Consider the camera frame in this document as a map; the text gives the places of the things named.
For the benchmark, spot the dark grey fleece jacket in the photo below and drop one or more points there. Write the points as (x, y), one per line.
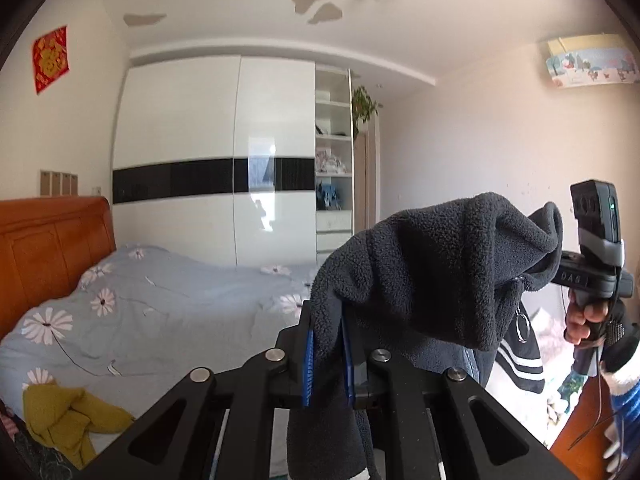
(438, 285)

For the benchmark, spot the orange wooden headboard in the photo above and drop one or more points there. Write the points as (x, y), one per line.
(47, 243)

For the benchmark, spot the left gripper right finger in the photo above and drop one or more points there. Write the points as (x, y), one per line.
(439, 426)

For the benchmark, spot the person's right hand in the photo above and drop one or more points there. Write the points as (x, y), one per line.
(578, 320)

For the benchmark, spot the red fu wall decoration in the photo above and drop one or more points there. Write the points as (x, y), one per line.
(50, 58)

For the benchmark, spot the mustard yellow knit garment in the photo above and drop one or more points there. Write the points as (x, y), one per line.
(63, 418)

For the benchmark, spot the white black sliding wardrobe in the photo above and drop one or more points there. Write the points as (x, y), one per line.
(213, 158)

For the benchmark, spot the hanging green plant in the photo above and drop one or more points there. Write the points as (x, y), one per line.
(363, 108)

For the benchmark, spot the light blue daisy duvet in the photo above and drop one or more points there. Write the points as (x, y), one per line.
(139, 320)

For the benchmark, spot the wall air conditioner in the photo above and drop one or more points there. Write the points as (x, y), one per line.
(591, 60)

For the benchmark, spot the open white shelf unit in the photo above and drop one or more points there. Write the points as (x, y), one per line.
(334, 162)

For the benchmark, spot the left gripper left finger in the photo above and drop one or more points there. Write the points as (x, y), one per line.
(213, 425)

